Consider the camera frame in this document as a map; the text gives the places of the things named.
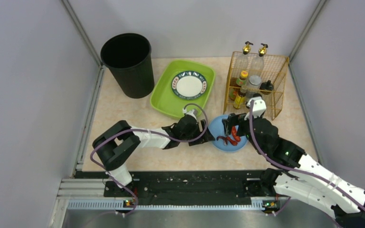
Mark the blue plate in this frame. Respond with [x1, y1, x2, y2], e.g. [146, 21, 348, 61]
[208, 114, 248, 153]

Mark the small brown cap bottle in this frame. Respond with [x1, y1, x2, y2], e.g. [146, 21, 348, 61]
[233, 87, 247, 109]

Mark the small dark spice bottle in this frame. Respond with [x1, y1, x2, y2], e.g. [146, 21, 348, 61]
[252, 93, 262, 98]

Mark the white plate with green rim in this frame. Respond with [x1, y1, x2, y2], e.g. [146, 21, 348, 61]
[171, 71, 208, 100]

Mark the black lid jar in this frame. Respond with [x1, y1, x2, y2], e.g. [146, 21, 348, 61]
[259, 80, 274, 95]

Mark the clear glass bottle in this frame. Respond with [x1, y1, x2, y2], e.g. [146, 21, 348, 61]
[249, 43, 269, 76]

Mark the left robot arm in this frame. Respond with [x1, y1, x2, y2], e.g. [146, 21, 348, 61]
[92, 114, 215, 188]

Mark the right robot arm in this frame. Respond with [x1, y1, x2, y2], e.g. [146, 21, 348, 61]
[221, 114, 365, 228]

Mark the red sausage on blue plate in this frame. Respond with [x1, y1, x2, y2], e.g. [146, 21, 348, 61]
[231, 126, 241, 142]

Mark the dark curled sausage strip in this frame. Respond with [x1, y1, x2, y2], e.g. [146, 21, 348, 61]
[216, 136, 238, 146]

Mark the green plastic basin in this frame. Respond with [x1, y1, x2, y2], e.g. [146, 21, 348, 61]
[150, 59, 216, 119]

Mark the black plastic trash bin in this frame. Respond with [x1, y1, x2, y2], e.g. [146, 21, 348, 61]
[100, 33, 154, 99]

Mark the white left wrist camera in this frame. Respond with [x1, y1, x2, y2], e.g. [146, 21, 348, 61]
[182, 108, 198, 120]

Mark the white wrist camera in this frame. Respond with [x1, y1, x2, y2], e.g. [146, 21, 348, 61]
[182, 108, 198, 120]
[245, 96, 267, 119]

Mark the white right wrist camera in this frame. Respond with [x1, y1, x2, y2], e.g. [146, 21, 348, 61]
[245, 96, 267, 119]

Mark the gold wire rack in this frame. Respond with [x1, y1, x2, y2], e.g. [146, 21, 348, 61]
[222, 51, 289, 120]

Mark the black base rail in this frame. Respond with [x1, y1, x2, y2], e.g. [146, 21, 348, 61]
[104, 170, 292, 211]

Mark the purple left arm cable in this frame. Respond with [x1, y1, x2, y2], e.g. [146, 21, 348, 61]
[90, 103, 210, 218]

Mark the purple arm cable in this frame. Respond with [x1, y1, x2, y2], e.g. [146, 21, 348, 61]
[249, 100, 365, 228]
[90, 103, 210, 218]

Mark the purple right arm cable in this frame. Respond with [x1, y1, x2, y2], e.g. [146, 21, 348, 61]
[249, 100, 365, 228]

